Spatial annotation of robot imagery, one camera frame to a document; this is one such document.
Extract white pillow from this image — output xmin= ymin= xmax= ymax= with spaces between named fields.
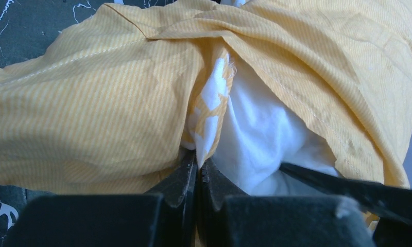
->
xmin=193 ymin=52 xmax=339 ymax=196

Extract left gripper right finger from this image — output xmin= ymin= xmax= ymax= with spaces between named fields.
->
xmin=198 ymin=160 xmax=374 ymax=246

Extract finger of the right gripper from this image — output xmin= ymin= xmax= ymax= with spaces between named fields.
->
xmin=280 ymin=163 xmax=412 ymax=246

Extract blue and yellow pillowcase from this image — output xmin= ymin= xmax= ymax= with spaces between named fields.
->
xmin=0 ymin=1 xmax=412 ymax=194

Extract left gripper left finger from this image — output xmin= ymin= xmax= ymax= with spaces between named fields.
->
xmin=4 ymin=151 xmax=197 ymax=246

